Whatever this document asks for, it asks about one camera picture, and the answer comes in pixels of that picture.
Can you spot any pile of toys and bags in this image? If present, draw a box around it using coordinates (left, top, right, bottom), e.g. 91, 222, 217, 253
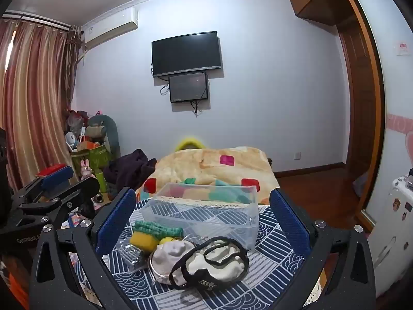
65, 110, 90, 151

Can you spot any small black wall monitor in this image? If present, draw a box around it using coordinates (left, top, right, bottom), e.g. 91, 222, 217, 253
169, 72, 209, 104

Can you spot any green bottle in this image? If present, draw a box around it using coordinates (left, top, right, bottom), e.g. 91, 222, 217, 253
95, 169, 108, 194

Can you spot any wooden door frame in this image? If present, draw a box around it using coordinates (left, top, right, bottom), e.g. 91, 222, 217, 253
336, 0, 386, 230

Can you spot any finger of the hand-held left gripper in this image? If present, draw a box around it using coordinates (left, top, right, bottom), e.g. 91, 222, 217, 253
19, 177, 101, 230
11, 167, 74, 210

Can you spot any white appliance with stickers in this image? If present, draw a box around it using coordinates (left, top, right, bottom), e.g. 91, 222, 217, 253
364, 168, 413, 298

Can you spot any white air conditioner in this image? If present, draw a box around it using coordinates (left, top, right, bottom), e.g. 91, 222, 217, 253
82, 7, 139, 50

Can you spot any striped red curtain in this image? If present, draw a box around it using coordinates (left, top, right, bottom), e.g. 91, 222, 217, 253
0, 18, 81, 194

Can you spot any curtain rail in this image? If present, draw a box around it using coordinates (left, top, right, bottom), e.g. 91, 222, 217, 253
3, 10, 72, 29

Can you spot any yellow sponge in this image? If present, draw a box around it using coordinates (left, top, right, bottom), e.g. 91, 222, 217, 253
129, 231, 160, 254

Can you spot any white pouch with black trim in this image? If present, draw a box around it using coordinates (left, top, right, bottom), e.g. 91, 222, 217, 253
168, 236, 250, 290

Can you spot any pink bunny toy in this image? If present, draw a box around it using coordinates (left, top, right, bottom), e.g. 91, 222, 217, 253
79, 160, 93, 180

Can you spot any green knitted cloth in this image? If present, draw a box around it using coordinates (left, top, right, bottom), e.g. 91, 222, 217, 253
134, 220, 184, 240

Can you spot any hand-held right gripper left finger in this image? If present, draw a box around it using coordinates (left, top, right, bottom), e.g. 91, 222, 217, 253
29, 187, 142, 310

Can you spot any green shopping bag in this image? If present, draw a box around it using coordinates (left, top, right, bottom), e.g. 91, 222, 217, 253
72, 144, 112, 172

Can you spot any pale pink cloth hat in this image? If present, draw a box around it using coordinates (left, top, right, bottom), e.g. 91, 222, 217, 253
149, 242, 196, 286

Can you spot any grey green plush dinosaur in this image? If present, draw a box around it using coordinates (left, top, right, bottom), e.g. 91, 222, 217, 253
85, 114, 121, 159

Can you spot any red box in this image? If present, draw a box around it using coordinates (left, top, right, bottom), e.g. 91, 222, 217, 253
35, 164, 67, 177

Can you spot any dark purple cloth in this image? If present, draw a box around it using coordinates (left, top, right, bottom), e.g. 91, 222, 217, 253
103, 149, 157, 201

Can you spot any yellow object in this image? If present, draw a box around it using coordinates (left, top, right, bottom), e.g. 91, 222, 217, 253
174, 137, 207, 152

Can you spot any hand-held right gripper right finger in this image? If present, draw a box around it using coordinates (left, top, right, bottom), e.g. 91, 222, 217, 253
269, 188, 377, 310

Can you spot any black wall television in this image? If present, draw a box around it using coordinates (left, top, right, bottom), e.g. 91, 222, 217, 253
152, 31, 223, 78

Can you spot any pink wall decal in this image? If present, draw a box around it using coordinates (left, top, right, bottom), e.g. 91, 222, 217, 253
385, 113, 413, 165

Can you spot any orange blanket with coloured squares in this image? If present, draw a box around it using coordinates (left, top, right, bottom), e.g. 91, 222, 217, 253
136, 146, 281, 205

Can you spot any clear plastic storage box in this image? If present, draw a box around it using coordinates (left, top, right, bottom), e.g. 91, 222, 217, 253
144, 182, 259, 252

